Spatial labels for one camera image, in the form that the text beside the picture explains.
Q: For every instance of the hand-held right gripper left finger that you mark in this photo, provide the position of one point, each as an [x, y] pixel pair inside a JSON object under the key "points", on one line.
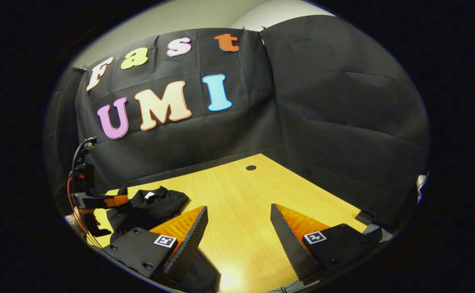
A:
{"points": [[192, 240]]}

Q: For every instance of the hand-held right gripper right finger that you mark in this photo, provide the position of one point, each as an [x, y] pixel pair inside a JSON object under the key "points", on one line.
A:
{"points": [[288, 244]]}

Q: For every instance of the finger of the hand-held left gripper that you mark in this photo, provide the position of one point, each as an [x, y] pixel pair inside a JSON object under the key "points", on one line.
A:
{"points": [[95, 226], [107, 201]]}

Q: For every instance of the black t-shirt with white label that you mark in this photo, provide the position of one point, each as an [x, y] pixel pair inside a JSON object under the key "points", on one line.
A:
{"points": [[152, 207]]}

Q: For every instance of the small black block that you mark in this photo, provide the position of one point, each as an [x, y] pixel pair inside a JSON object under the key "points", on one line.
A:
{"points": [[367, 216]]}

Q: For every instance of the black backdrop cloth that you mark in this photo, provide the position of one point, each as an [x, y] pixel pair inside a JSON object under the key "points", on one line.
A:
{"points": [[322, 122]]}

